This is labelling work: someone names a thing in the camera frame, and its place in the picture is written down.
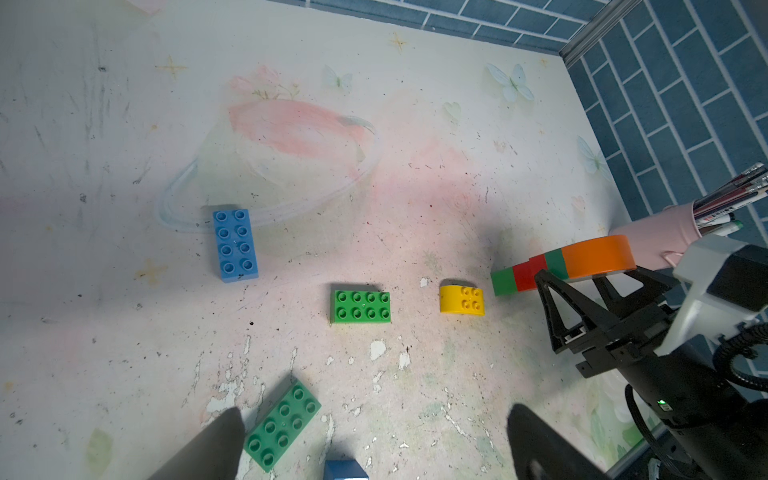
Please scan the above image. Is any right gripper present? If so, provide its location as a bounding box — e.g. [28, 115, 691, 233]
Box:
[534, 267, 679, 378]

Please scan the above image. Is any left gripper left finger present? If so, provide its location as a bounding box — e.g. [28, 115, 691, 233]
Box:
[150, 407, 245, 480]

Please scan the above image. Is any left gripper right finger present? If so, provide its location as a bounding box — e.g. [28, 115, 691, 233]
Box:
[507, 403, 608, 479]

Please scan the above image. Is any long green lego brick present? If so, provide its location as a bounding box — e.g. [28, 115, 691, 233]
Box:
[544, 249, 569, 280]
[331, 290, 392, 324]
[244, 379, 322, 473]

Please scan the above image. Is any orange round lego piece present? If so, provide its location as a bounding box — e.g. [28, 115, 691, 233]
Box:
[561, 235, 636, 280]

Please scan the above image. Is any long green lego brick front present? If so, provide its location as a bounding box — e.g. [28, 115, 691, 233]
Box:
[544, 249, 569, 280]

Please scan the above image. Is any long red lego brick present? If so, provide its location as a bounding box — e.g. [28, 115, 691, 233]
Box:
[528, 254, 548, 288]

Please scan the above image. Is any small red lego brick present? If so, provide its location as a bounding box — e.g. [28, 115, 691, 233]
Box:
[512, 262, 536, 292]

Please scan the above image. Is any small blue lego brick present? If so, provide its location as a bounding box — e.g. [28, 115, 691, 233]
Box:
[323, 460, 369, 480]

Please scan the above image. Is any small green lego brick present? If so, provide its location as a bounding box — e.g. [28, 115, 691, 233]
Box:
[491, 267, 518, 297]

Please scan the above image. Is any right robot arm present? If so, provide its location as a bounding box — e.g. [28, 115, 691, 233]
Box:
[534, 268, 767, 479]

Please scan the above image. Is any yellow rounded lego brick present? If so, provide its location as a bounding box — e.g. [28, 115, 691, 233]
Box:
[439, 285, 485, 316]

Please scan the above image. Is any long green lego brick back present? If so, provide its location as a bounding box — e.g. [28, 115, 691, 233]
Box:
[331, 290, 392, 324]

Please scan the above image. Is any long blue lego brick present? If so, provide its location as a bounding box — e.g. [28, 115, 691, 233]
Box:
[212, 209, 259, 283]

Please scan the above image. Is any pink pen cup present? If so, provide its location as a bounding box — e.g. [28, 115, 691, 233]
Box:
[610, 203, 702, 271]

